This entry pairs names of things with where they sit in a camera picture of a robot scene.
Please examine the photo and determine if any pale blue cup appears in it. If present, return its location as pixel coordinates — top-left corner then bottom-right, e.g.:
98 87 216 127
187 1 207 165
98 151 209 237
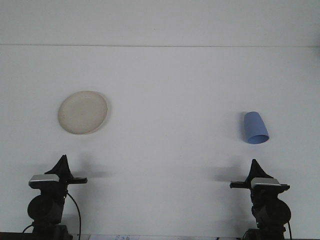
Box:
243 111 270 145

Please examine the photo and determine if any pale round plate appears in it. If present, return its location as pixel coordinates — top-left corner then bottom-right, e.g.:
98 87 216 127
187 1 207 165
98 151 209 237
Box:
57 90 112 136

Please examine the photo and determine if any grey camera box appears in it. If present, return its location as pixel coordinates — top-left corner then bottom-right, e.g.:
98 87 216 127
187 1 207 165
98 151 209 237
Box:
28 174 61 189
250 177 280 192

